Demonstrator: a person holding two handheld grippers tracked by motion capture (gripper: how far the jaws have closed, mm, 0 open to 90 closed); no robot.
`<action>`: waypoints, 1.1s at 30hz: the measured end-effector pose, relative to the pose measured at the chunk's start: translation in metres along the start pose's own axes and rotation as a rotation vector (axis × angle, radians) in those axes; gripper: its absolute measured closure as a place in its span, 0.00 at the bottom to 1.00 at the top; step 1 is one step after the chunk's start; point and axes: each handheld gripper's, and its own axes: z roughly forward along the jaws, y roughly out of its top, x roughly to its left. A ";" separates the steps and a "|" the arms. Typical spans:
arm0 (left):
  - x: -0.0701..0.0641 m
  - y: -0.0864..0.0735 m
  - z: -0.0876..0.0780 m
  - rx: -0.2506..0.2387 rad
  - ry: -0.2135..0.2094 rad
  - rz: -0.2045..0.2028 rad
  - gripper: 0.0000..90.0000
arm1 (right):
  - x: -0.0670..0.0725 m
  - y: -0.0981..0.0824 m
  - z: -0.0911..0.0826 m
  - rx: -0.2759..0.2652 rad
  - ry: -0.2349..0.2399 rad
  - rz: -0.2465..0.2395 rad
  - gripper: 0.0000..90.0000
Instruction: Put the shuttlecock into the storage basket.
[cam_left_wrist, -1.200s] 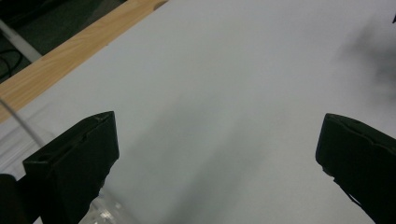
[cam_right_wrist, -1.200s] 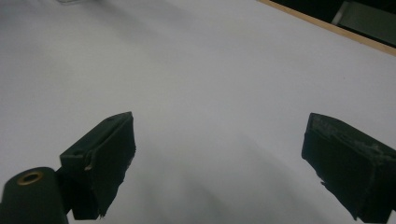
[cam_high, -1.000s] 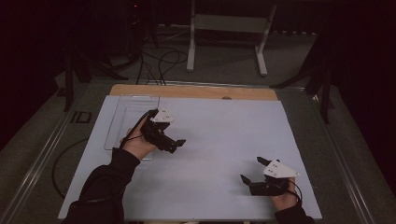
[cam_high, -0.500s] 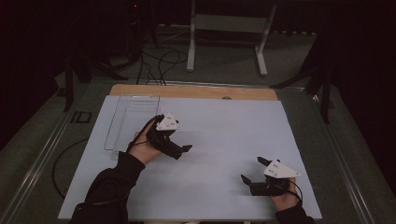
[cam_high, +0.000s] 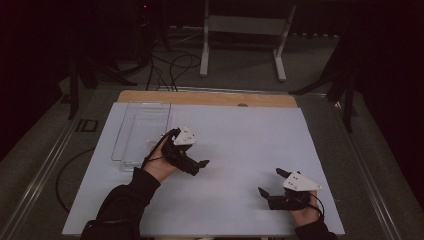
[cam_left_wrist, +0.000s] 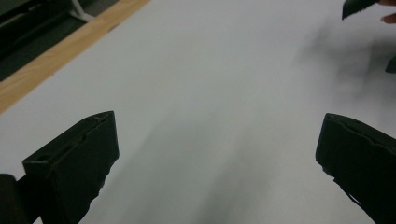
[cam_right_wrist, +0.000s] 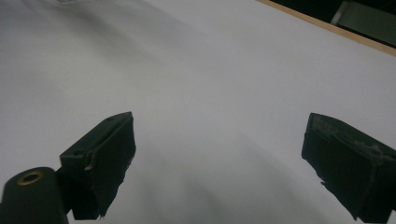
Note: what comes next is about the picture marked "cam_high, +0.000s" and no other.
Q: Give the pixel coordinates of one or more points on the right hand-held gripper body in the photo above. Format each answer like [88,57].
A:
[298,182]

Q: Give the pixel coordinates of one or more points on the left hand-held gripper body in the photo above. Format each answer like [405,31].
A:
[185,136]

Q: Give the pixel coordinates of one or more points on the clear plastic bin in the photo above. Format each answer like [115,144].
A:
[140,126]

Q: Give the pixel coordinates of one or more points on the person's right hand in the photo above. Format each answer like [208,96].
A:
[306,215]

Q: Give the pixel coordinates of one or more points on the person's left hand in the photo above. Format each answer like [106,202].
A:
[158,166]

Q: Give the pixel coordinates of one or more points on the white board sheet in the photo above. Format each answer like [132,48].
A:
[240,140]

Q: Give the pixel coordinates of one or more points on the wooden table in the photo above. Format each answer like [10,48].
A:
[206,98]

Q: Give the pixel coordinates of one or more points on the black stand legs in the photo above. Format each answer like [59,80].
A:
[343,86]
[90,75]

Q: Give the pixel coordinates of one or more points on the metal floor rail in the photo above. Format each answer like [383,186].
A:
[366,180]
[36,180]

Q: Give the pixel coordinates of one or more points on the white metal stand frame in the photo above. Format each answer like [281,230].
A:
[246,25]

